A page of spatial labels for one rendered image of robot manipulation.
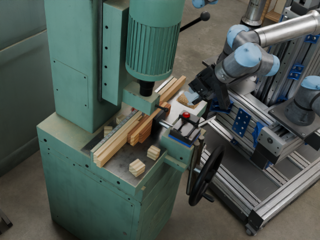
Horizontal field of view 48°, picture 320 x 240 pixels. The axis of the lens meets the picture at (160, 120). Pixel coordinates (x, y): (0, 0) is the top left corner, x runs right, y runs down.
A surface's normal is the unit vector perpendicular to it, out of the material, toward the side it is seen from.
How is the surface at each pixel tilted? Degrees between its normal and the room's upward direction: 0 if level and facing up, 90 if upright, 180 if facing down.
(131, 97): 90
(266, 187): 0
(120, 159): 0
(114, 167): 0
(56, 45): 90
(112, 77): 90
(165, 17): 90
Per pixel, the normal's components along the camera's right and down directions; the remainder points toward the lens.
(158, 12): 0.04, 0.70
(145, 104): -0.52, 0.55
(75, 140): 0.12, -0.71
